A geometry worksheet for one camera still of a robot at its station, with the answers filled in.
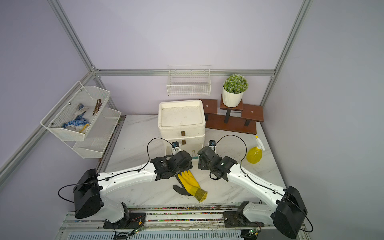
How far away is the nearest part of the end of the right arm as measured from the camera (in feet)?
1.80

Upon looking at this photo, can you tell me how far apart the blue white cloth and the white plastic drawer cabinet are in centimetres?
Answer: 37

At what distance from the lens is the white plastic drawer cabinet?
33.2 inches

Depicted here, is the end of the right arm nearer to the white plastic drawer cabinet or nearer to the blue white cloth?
the white plastic drawer cabinet

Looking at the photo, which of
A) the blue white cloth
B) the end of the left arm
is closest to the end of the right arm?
the end of the left arm

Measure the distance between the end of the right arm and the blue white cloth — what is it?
59 cm

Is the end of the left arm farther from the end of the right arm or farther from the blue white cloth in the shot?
the blue white cloth

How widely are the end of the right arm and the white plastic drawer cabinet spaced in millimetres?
222

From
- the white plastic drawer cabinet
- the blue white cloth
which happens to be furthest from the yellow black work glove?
the blue white cloth

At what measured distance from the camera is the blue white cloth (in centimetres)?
71
